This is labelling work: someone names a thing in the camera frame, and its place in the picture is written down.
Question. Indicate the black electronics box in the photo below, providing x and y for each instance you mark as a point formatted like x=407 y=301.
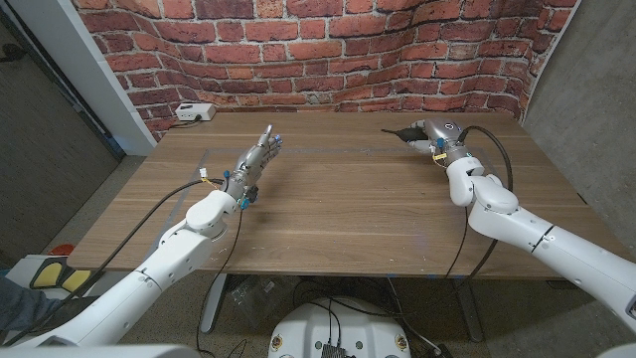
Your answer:
x=334 y=352

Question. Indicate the yellow and black foot pedal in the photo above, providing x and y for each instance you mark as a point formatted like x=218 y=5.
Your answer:
x=49 y=274

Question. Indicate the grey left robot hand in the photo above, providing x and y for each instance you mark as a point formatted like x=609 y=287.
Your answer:
x=252 y=164

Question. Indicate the clear plastic bag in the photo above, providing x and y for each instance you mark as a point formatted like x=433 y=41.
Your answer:
x=258 y=298

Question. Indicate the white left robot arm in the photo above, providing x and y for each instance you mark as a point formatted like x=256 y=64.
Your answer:
x=169 y=261

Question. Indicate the orange round floor object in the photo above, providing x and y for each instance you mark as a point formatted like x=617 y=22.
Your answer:
x=62 y=248

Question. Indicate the person's leg in jeans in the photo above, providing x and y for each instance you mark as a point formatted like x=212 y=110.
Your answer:
x=25 y=305

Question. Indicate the white flat floor board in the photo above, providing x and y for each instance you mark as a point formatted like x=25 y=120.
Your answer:
x=20 y=268

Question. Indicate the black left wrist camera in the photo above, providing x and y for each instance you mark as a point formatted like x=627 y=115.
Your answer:
x=250 y=195

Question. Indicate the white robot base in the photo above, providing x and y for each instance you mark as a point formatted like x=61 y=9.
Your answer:
x=303 y=328

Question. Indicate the grey tape rectangle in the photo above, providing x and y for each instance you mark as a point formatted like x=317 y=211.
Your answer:
x=348 y=149

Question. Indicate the red brick print backdrop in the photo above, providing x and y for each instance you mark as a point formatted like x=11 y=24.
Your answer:
x=318 y=59

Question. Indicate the grey metal table leg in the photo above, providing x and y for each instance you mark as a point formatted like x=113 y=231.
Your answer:
x=469 y=308
x=212 y=303

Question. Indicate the white wall pillar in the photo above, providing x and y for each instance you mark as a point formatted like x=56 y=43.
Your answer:
x=84 y=64

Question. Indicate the black rubber air blower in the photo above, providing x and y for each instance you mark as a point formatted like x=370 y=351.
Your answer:
x=412 y=134

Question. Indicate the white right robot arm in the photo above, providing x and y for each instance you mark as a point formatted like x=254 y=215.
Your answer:
x=571 y=253

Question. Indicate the white power socket box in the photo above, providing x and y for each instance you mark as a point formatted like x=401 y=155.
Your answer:
x=194 y=112

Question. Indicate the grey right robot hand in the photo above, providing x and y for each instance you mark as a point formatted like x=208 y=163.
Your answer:
x=447 y=134

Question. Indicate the black shoe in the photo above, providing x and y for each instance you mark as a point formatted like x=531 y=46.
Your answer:
x=74 y=308

